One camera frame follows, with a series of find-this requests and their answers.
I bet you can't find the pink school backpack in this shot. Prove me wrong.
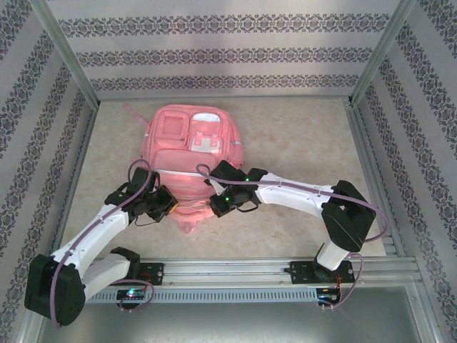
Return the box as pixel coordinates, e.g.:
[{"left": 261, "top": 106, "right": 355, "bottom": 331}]
[{"left": 122, "top": 103, "right": 246, "bottom": 235}]

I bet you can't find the left controller board green light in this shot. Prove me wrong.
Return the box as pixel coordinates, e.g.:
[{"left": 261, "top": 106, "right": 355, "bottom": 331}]
[{"left": 116, "top": 289, "right": 146, "bottom": 300}]

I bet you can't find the right controller board blue light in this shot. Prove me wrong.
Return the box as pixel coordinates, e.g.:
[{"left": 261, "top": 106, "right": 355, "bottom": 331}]
[{"left": 316, "top": 287, "right": 342, "bottom": 304}]

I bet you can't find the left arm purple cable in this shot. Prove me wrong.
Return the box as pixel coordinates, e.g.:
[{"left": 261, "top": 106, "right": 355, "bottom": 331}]
[{"left": 51, "top": 159, "right": 160, "bottom": 329}]

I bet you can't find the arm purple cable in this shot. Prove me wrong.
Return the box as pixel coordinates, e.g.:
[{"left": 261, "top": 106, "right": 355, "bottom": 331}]
[
  {"left": 51, "top": 159, "right": 160, "bottom": 329},
  {"left": 196, "top": 164, "right": 390, "bottom": 311}
]

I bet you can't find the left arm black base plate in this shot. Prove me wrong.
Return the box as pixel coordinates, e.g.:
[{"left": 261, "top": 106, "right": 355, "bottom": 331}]
[{"left": 99, "top": 262, "right": 165, "bottom": 287}]

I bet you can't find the aluminium mounting rail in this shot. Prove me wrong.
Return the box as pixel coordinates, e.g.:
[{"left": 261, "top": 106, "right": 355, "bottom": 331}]
[{"left": 34, "top": 257, "right": 421, "bottom": 287}]

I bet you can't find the slotted grey cable duct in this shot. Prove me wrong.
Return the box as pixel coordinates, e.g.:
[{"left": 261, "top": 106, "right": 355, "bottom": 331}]
[{"left": 85, "top": 287, "right": 321, "bottom": 304}]

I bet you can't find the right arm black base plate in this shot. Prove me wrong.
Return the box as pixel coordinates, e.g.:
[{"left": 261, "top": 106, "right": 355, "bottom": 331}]
[{"left": 289, "top": 260, "right": 355, "bottom": 286}]

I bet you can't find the aluminium frame rail narrow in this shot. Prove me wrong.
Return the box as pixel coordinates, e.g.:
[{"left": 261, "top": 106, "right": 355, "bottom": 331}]
[{"left": 48, "top": 101, "right": 101, "bottom": 261}]

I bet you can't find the aluminium frame rail short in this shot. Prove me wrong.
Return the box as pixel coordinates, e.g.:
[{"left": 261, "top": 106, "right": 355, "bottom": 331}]
[{"left": 96, "top": 93, "right": 353, "bottom": 102}]

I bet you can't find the aluminium frame rail wide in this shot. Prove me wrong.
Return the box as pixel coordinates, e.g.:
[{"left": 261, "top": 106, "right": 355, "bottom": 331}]
[{"left": 344, "top": 99, "right": 408, "bottom": 258}]

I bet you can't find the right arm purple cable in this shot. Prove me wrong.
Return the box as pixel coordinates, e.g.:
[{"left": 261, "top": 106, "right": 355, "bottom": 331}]
[{"left": 196, "top": 164, "right": 390, "bottom": 311}]

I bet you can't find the aluminium frame post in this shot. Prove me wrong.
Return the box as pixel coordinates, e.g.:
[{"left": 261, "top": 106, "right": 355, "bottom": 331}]
[
  {"left": 28, "top": 0, "right": 101, "bottom": 106},
  {"left": 349, "top": 0, "right": 417, "bottom": 106}
]

